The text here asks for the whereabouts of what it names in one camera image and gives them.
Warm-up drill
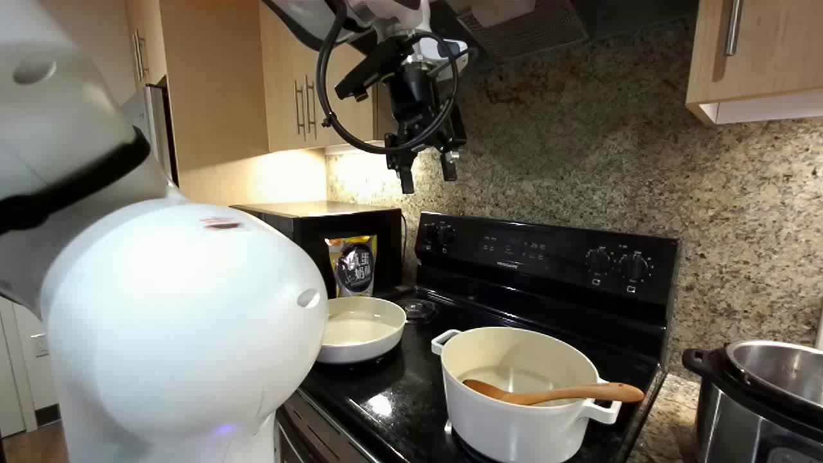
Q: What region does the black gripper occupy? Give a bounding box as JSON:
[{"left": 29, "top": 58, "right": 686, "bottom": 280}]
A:
[{"left": 382, "top": 58, "right": 470, "bottom": 195}]

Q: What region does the wooden cooking spoon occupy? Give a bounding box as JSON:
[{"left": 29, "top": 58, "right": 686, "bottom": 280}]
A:
[{"left": 459, "top": 377, "right": 648, "bottom": 410}]

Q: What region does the white cooking pot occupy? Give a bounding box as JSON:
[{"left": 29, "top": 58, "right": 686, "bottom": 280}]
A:
[{"left": 430, "top": 323, "right": 624, "bottom": 463}]

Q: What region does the yellow black snack bag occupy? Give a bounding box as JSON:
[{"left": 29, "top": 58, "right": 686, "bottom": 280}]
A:
[{"left": 322, "top": 233, "right": 380, "bottom": 300}]

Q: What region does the black electric stove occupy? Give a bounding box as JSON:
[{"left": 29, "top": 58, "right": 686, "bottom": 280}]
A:
[{"left": 277, "top": 212, "right": 679, "bottom": 463}]

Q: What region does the black microwave oven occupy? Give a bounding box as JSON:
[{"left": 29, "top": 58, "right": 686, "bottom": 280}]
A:
[{"left": 233, "top": 200, "right": 405, "bottom": 300}]

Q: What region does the dark range hood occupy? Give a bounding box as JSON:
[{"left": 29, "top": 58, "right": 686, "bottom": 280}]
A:
[{"left": 430, "top": 0, "right": 591, "bottom": 58}]

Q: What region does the light wood upper cabinet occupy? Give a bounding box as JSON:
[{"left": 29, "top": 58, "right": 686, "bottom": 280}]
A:
[
  {"left": 684, "top": 0, "right": 823, "bottom": 128},
  {"left": 126, "top": 0, "right": 380, "bottom": 174}
]

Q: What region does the black silver pressure cooker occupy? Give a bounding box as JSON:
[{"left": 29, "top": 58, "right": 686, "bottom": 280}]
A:
[{"left": 681, "top": 340, "right": 823, "bottom": 463}]

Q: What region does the metal cabinet door handle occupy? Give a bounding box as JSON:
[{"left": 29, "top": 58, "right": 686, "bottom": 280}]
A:
[
  {"left": 304, "top": 75, "right": 322, "bottom": 138},
  {"left": 293, "top": 78, "right": 309, "bottom": 138},
  {"left": 722, "top": 0, "right": 745, "bottom": 58}
]

